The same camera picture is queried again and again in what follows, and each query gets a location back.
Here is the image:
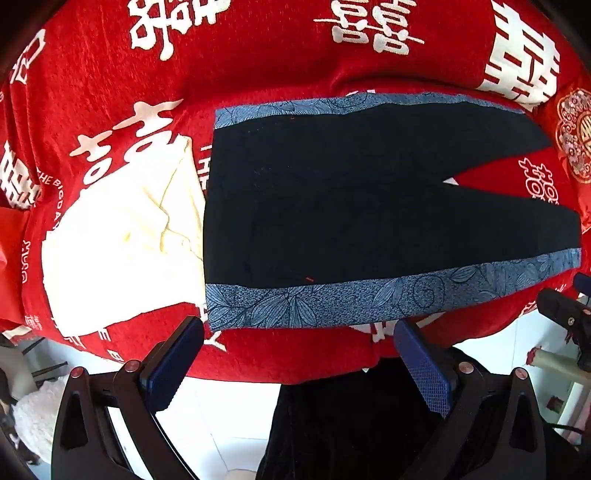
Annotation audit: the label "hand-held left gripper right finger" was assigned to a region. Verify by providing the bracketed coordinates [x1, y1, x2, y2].
[393, 318, 553, 480]

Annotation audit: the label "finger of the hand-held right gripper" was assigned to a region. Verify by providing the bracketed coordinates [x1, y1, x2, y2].
[536, 272, 591, 344]

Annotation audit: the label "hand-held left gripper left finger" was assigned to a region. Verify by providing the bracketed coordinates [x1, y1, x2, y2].
[50, 315, 205, 480]

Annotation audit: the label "black pants with blue trim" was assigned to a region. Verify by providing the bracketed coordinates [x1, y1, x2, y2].
[202, 91, 583, 330]

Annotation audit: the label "beige paper roll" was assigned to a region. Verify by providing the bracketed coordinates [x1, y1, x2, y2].
[527, 347, 583, 384]

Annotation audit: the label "person's black clothing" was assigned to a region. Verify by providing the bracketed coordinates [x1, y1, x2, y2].
[256, 357, 462, 480]

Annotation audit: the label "cream folded cloth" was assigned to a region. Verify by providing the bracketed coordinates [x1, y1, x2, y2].
[41, 136, 208, 337]

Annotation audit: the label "white fluffy cloth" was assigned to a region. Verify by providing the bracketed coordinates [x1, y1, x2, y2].
[13, 381, 70, 464]

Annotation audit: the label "red patterned pillow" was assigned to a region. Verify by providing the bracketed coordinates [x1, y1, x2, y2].
[551, 85, 591, 185]

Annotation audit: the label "red printed blanket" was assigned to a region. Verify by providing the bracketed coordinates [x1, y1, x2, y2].
[0, 0, 591, 386]

